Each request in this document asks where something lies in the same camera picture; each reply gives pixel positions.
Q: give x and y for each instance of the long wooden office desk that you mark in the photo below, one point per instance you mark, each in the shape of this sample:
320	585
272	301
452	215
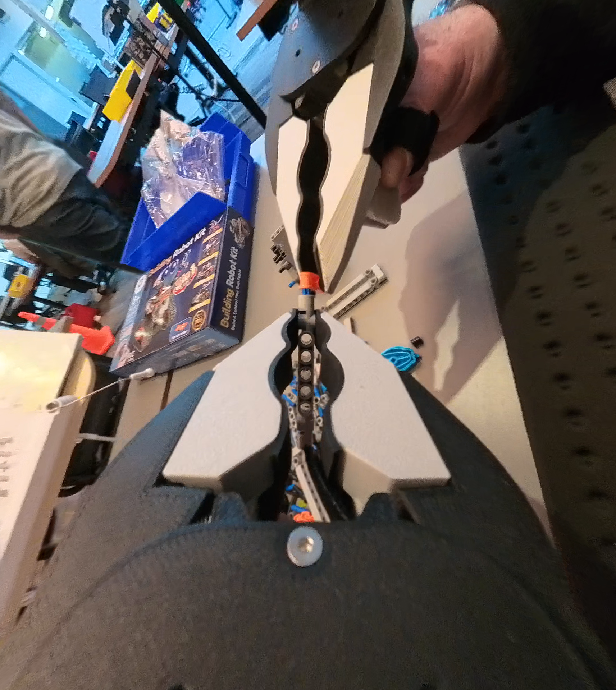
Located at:
124	97

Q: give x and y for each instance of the blue toy kit box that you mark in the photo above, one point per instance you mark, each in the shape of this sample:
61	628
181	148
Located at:
189	291

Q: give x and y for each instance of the blue brick separator tool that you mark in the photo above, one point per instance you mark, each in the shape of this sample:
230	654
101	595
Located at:
401	357

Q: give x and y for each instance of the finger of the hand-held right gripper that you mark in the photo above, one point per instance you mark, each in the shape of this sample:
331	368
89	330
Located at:
351	162
295	183

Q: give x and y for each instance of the yellow storage bin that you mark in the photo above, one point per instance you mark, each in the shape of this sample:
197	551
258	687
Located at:
122	92

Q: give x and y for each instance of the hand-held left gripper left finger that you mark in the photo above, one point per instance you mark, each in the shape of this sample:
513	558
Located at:
227	431

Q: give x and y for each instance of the dark grey perforated beam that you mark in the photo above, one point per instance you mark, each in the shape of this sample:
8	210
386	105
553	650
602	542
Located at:
306	377

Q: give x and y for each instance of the orange axle connector piece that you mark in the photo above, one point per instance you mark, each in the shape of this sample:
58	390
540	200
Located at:
308	281

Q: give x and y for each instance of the person's right hand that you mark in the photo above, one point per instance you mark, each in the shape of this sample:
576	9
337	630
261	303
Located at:
464	76

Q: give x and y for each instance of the wooden book stand, white base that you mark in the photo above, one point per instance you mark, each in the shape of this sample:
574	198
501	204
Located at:
60	431

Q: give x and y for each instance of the clear plastic bag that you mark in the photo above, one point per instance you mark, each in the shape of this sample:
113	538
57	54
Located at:
184	167

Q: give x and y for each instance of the instruction manual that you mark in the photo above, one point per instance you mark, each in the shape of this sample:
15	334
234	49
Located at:
6	431

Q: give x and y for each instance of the person's right forearm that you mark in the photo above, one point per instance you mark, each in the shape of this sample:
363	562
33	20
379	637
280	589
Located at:
567	54

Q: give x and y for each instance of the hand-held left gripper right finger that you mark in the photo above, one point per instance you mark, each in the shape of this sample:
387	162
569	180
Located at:
389	431

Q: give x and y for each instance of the blue storage bin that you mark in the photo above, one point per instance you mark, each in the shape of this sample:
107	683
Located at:
205	205

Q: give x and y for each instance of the red storage bin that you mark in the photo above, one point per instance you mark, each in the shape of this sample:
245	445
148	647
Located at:
71	329

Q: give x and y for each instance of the black perforated mat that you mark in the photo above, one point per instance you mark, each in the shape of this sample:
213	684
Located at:
578	377

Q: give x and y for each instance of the black perforated block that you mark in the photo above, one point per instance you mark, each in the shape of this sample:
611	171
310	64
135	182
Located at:
280	248

